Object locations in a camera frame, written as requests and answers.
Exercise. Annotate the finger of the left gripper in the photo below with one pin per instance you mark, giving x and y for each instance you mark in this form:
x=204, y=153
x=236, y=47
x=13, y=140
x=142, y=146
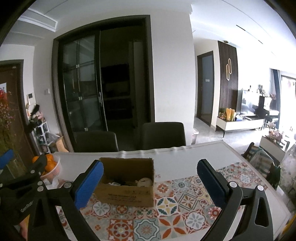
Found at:
x=5, y=158
x=30, y=181

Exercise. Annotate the beige round plug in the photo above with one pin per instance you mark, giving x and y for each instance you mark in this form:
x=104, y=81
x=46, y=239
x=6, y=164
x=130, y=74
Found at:
x=144, y=182

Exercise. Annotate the white shoe rack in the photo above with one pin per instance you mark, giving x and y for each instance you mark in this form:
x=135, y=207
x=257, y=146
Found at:
x=40, y=135

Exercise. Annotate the dark dining chair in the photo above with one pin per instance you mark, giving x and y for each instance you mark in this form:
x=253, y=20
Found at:
x=162, y=135
x=96, y=142

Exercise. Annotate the white TV cabinet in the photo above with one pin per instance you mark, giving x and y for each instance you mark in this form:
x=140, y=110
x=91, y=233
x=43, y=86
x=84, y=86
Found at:
x=245, y=124

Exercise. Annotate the dark dining chair right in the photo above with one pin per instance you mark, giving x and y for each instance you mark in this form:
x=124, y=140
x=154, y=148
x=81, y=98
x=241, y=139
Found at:
x=162, y=135

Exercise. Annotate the dark dining chair left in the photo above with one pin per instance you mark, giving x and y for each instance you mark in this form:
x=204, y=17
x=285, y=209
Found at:
x=96, y=142

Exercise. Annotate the dark wall panel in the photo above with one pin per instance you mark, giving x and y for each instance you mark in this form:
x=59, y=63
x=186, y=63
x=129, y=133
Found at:
x=228, y=76

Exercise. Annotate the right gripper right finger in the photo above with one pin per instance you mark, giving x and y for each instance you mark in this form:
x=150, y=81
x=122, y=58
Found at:
x=256, y=221

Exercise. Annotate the white fruit basket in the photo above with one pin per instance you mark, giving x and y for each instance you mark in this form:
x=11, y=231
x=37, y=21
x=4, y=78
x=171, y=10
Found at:
x=56, y=172

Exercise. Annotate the black glass sliding door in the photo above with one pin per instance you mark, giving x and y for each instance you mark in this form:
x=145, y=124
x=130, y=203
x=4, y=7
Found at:
x=102, y=77

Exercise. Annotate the patterned table mat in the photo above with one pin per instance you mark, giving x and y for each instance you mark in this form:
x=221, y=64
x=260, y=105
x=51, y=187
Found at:
x=181, y=207

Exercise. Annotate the orange fruit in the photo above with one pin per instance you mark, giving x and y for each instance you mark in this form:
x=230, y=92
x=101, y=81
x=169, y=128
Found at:
x=50, y=166
x=35, y=158

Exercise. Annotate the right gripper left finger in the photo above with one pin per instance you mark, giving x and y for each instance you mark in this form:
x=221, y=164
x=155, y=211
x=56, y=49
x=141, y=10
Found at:
x=71, y=197

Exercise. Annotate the brown cardboard box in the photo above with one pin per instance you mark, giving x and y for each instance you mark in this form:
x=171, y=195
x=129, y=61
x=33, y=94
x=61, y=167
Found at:
x=118, y=185

